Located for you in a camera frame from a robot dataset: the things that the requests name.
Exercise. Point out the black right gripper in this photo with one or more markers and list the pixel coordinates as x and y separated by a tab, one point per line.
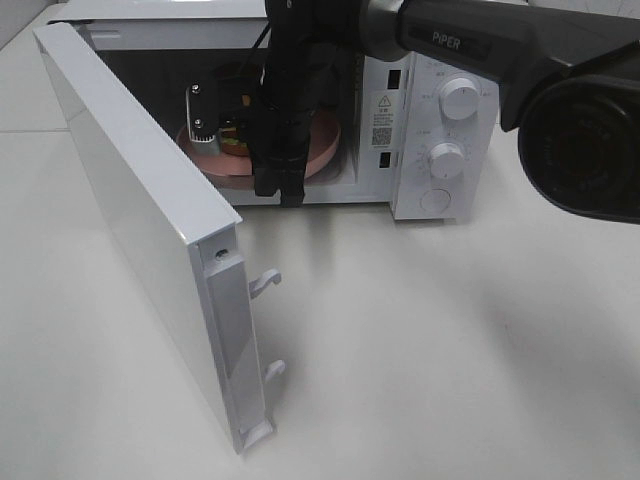
304	39

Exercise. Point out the burger with lettuce and cheese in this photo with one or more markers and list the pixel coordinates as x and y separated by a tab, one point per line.
235	140

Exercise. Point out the pink round plate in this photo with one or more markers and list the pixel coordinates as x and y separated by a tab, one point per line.
324	140

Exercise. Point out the white microwave door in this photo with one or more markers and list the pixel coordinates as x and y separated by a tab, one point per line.
176	231

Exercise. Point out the round white door release button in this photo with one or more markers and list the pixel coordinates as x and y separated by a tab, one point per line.
435	201

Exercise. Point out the white microwave knob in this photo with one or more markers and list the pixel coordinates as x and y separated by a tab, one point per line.
459	97
446	161

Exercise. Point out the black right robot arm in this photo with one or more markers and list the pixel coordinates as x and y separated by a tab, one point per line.
568	85

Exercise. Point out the white microwave oven body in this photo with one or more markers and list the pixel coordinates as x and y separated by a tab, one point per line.
388	111

